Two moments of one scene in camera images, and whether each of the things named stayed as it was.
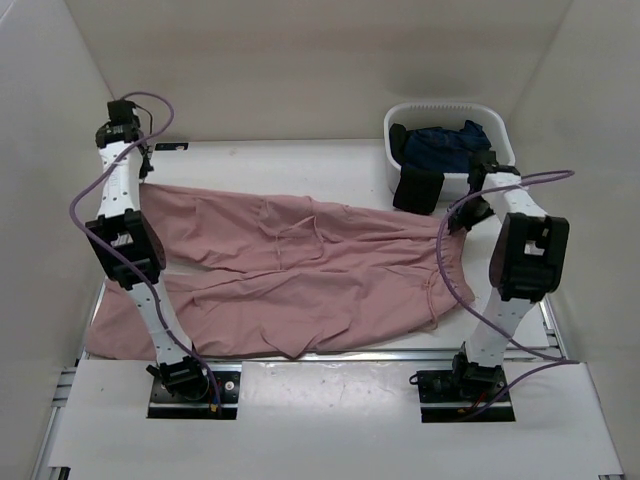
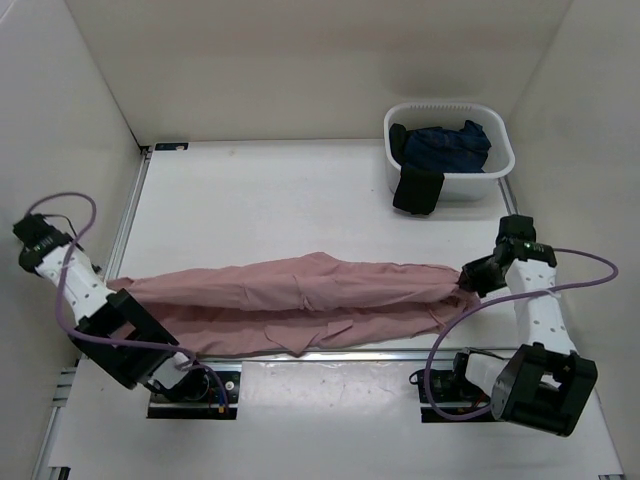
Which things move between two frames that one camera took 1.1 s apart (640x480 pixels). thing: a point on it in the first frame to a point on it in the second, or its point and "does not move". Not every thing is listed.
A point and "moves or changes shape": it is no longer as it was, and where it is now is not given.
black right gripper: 460,220 to 471,277
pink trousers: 259,274 moves or changes shape
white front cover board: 344,415 does not move
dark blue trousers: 444,150 does not move
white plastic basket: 452,116 does not move
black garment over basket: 418,189 does not move
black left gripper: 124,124 to 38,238
